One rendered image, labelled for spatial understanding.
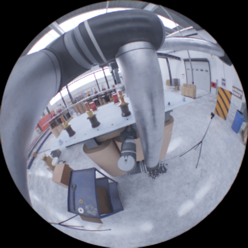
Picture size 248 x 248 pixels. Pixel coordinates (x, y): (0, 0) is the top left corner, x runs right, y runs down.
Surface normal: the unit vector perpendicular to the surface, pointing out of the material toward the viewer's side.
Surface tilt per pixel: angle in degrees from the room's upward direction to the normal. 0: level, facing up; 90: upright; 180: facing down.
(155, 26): 119
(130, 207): 0
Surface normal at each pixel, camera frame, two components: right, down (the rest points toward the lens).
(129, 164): -0.29, -0.68
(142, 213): -0.25, -0.82
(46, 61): 0.97, -0.25
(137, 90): -0.50, 0.65
